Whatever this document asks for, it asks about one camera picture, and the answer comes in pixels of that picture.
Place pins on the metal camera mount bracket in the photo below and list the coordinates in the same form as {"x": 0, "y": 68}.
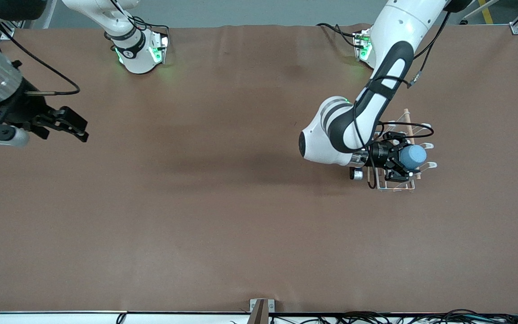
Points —
{"x": 261, "y": 310}

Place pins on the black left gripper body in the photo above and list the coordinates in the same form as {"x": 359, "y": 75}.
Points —
{"x": 381, "y": 154}

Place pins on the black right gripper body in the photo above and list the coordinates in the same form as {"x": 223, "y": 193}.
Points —
{"x": 20, "y": 109}

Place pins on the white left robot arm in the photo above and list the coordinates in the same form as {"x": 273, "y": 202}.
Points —
{"x": 389, "y": 67}

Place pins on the blue plastic cup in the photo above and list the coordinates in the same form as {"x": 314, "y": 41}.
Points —
{"x": 414, "y": 156}

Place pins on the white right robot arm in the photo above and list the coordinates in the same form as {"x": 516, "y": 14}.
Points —
{"x": 137, "y": 58}

